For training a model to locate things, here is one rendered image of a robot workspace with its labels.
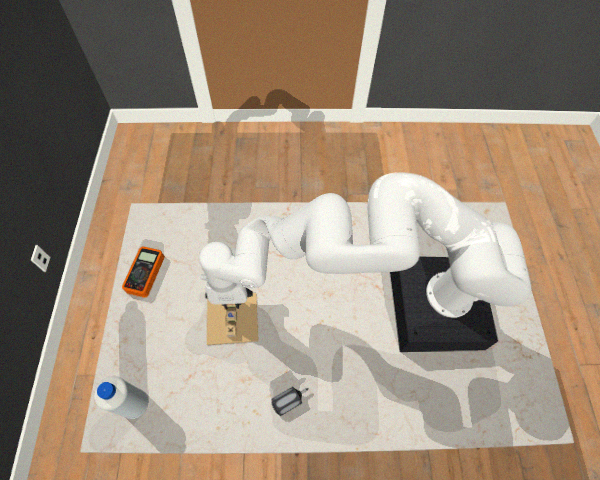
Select tan flat mat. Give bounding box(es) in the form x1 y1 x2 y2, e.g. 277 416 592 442
207 293 258 345

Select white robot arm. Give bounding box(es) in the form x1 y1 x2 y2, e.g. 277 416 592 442
199 173 531 318

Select white bottle with blue cap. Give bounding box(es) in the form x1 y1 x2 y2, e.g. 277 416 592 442
94 376 148 419

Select orange digital multimeter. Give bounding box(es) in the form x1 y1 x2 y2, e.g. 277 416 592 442
122 247 164 298

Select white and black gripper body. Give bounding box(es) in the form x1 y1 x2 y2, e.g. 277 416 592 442
205 282 247 304

